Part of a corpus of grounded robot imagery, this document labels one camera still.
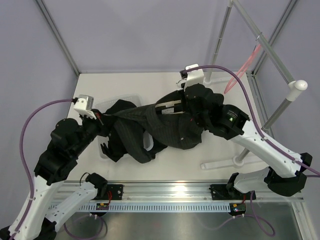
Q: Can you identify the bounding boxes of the clear plastic basket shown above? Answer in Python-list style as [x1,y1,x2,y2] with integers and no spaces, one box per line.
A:
[96,93,154,161]

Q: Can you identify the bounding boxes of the white slotted cable duct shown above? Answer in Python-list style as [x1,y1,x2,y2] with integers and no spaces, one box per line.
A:
[76,202,231,213]

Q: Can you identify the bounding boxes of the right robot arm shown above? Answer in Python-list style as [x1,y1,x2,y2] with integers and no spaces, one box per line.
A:
[184,83,312,199]

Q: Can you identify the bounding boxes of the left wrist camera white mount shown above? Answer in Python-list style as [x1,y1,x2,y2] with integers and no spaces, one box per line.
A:
[73,94,96,119]

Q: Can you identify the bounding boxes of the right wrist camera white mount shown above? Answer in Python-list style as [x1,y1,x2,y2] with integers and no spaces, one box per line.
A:
[176,64,205,90]

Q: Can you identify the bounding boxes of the wooden hanger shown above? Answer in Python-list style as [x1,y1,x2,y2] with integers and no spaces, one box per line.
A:
[154,100,184,115]

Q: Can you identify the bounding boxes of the dark striped shirt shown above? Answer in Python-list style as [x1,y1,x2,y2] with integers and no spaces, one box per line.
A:
[114,90,204,164]

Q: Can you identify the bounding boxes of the pink hanger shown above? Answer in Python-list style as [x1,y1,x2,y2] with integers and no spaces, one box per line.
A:
[223,40,262,95]

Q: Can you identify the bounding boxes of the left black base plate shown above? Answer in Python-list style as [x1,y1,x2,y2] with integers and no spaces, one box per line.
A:
[93,184,124,201]

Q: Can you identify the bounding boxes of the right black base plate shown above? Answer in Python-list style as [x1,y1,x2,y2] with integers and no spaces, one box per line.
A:
[208,184,251,200]

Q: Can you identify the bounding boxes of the aluminium rail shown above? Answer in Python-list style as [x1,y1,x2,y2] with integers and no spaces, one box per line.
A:
[54,181,303,203]

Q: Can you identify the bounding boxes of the metal clothes rack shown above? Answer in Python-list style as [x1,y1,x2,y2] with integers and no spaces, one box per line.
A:
[199,0,308,171]

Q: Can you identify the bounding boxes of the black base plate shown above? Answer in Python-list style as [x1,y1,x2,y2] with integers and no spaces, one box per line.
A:
[93,184,124,201]
[208,184,251,200]

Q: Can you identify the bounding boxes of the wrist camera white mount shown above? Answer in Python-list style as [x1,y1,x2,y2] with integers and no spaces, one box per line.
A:
[176,64,205,90]
[73,94,96,119]

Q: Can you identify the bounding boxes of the black shirt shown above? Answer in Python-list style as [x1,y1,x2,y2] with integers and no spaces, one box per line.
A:
[100,99,136,162]

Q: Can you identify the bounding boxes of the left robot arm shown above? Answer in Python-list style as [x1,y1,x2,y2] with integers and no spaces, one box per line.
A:
[0,109,112,240]

